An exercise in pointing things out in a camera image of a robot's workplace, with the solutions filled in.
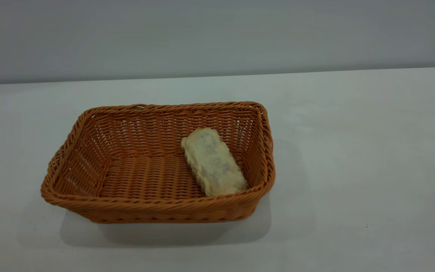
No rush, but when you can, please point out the oblong bread roll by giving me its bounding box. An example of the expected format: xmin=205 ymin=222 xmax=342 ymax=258
xmin=181 ymin=127 xmax=249 ymax=198

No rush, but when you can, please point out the orange woven wicker basket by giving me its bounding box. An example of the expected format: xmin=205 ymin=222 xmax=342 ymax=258
xmin=41 ymin=101 xmax=276 ymax=224

